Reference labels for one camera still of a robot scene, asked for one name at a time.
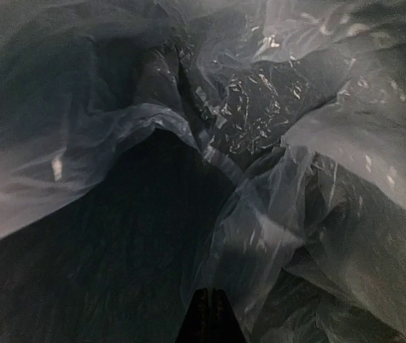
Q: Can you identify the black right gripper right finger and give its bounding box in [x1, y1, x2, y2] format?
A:
[209, 289, 247, 343]

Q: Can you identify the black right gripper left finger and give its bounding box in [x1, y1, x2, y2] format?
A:
[176, 288, 210, 343]

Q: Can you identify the teal plastic trash bin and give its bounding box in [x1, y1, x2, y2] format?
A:
[0, 131, 234, 342]

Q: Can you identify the translucent grey plastic bag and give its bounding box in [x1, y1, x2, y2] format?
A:
[0, 1, 406, 342]

